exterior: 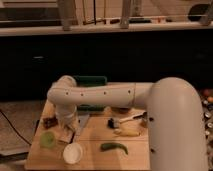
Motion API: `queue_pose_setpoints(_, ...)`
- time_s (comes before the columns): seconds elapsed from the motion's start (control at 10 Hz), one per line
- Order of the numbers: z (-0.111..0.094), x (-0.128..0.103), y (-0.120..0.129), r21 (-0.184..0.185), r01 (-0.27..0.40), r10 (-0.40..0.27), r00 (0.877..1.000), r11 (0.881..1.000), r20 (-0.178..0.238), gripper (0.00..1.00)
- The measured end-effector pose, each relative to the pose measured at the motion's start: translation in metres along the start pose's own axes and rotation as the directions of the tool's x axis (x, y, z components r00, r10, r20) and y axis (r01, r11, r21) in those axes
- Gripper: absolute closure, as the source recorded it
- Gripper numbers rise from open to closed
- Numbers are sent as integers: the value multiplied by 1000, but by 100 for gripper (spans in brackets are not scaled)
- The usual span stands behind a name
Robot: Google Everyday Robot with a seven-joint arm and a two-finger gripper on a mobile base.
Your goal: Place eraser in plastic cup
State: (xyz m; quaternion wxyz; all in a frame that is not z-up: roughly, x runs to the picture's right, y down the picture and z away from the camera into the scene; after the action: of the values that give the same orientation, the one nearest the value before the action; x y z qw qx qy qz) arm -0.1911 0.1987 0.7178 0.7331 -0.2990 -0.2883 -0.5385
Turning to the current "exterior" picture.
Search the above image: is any green plastic cup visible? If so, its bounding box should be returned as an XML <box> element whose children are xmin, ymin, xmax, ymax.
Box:
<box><xmin>40</xmin><ymin>131</ymin><xmax>55</xmax><ymax>148</ymax></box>

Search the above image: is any black cable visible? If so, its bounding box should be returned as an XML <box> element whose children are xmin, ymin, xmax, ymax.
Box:
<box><xmin>0</xmin><ymin>109</ymin><xmax>33</xmax><ymax>147</ymax></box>

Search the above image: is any white handled dish brush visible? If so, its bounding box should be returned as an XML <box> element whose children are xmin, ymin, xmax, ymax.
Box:
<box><xmin>107</xmin><ymin>112</ymin><xmax>146</xmax><ymax>129</ymax></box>

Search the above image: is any green chili pepper toy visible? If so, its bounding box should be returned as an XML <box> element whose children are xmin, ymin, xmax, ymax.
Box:
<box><xmin>100</xmin><ymin>142</ymin><xmax>128</xmax><ymax>155</ymax></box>

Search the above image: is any green dish rack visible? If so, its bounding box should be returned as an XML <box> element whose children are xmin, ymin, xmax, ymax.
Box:
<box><xmin>74</xmin><ymin>75</ymin><xmax>107</xmax><ymax>111</ymax></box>

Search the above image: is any dark brown small object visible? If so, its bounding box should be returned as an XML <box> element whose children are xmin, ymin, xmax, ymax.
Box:
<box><xmin>43</xmin><ymin>117</ymin><xmax>58</xmax><ymax>129</ymax></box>

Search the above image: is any grey triangular cloth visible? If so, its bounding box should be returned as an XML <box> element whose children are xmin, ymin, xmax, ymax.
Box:
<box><xmin>76</xmin><ymin>114</ymin><xmax>90</xmax><ymax>135</ymax></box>

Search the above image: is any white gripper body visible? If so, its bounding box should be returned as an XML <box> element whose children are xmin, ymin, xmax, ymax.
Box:
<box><xmin>55</xmin><ymin>105</ymin><xmax>79</xmax><ymax>132</ymax></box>

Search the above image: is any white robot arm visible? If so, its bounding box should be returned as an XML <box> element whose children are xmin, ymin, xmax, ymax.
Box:
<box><xmin>47</xmin><ymin>76</ymin><xmax>208</xmax><ymax>171</ymax></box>

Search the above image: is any white plastic cup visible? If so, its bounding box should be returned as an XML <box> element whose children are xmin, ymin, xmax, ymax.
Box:
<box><xmin>63</xmin><ymin>143</ymin><xmax>83</xmax><ymax>164</ymax></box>

